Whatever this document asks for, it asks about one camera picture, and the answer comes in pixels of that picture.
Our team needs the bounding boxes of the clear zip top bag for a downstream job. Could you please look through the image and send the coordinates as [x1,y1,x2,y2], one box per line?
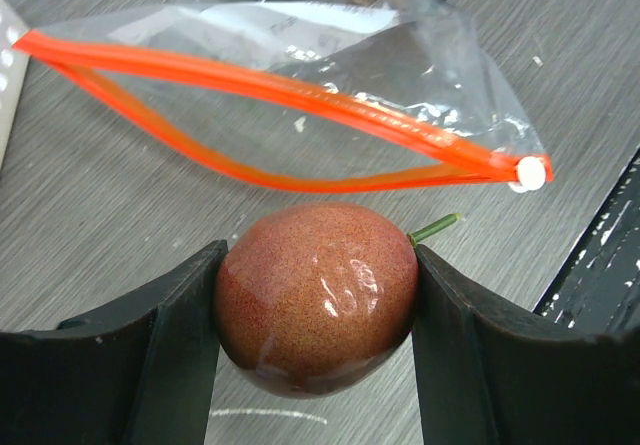
[13,0,553,194]

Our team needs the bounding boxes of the white perforated plastic basket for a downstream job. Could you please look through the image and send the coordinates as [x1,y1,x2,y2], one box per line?
[0,0,29,164]

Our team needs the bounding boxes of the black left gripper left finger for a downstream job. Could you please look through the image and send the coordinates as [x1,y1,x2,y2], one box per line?
[1,240,227,444]

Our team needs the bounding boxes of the fake brown passion fruit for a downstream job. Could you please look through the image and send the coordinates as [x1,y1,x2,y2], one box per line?
[213,202,458,399]

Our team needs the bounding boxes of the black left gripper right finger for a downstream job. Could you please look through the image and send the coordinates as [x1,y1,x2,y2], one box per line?
[412,246,639,444]

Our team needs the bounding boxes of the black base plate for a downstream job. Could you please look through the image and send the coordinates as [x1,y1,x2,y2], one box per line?
[534,155,640,333]

